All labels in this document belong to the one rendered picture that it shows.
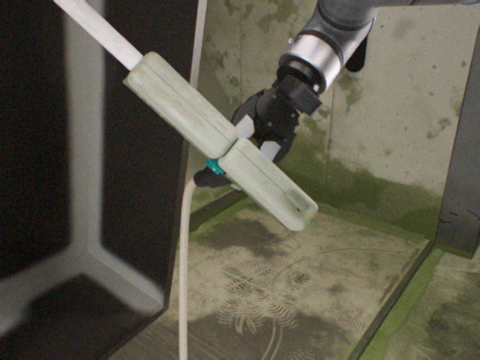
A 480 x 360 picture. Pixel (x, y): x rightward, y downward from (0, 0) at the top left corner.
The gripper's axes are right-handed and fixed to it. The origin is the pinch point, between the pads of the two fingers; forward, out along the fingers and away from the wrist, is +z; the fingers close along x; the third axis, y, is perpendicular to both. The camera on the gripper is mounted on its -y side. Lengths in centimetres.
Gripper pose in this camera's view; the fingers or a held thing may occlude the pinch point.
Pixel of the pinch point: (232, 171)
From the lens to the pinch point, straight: 62.9
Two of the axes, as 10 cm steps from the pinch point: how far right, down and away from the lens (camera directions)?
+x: -7.2, -6.5, -2.6
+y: -4.0, 0.8, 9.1
